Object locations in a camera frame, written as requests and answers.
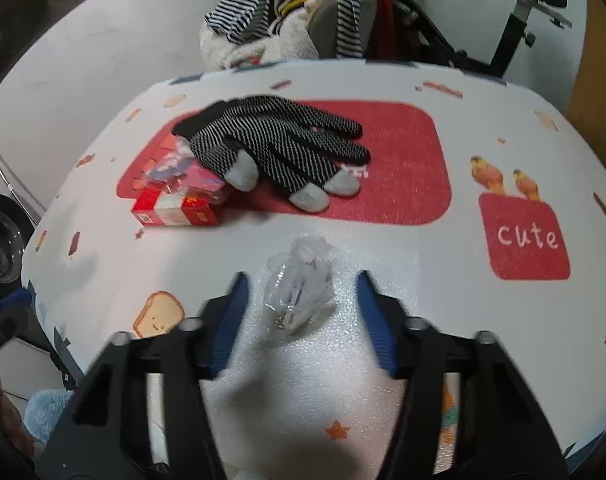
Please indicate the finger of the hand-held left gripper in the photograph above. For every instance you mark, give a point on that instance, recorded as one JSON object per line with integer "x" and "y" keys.
{"x": 10, "y": 300}

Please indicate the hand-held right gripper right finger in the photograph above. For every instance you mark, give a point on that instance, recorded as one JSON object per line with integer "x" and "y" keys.
{"x": 378, "y": 325}

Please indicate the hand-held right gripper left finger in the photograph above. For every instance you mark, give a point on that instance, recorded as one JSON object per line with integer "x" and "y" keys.
{"x": 228, "y": 320}

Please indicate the clear plastic wrapper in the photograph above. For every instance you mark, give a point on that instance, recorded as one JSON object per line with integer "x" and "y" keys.
{"x": 298, "y": 285}

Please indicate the pink bear printed mat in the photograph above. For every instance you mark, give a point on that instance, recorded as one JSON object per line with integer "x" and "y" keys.
{"x": 433, "y": 310}

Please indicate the blue fluffy rug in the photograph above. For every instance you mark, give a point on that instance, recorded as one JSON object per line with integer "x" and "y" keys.
{"x": 48, "y": 410}

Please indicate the red cardboard box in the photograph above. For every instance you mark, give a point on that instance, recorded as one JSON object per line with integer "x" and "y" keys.
{"x": 178, "y": 212}

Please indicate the clear packet with pink card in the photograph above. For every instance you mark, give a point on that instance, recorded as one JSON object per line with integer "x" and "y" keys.
{"x": 183, "y": 170}

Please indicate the black dotted glove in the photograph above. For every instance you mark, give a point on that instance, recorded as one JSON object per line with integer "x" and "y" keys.
{"x": 263, "y": 145}

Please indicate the white fluffy coat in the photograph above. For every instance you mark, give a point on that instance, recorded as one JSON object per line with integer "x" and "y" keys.
{"x": 293, "y": 45}

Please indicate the padded chair back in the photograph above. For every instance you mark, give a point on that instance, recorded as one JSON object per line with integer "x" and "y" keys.
{"x": 328, "y": 30}

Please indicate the red scarf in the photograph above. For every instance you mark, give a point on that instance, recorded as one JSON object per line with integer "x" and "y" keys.
{"x": 385, "y": 20}

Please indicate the black white striped shirt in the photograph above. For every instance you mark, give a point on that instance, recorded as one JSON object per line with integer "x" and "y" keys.
{"x": 243, "y": 10}

